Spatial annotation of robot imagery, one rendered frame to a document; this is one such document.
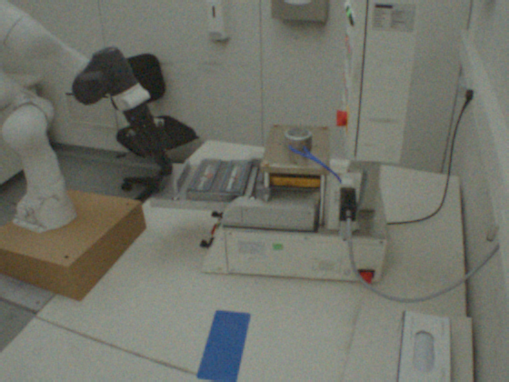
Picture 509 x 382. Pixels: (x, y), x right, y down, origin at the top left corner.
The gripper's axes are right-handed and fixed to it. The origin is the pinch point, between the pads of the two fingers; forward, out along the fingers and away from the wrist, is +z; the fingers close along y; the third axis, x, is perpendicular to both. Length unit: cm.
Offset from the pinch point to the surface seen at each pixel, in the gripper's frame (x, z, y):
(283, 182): 10.5, 11.6, -35.2
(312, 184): 10.6, 14.5, -42.6
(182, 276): 19.4, 28.7, 2.7
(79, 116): -192, 11, 158
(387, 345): 44, 45, -53
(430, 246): -2, 56, -70
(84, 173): -165, 49, 162
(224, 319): 35, 34, -12
